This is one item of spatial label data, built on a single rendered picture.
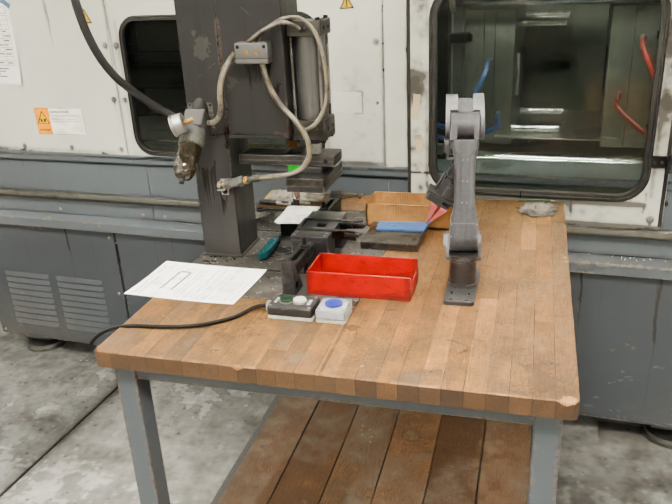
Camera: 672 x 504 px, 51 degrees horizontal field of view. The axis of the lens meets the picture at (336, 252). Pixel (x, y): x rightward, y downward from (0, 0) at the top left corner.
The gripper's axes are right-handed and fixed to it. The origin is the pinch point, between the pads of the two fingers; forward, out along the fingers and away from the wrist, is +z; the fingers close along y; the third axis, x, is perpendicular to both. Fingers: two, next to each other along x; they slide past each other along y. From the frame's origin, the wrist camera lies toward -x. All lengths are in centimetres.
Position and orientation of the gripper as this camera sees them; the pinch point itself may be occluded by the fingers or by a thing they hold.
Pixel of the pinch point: (428, 221)
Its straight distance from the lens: 203.7
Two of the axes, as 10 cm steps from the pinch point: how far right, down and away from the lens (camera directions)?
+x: -2.0, 3.7, -9.1
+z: -4.5, 7.9, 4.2
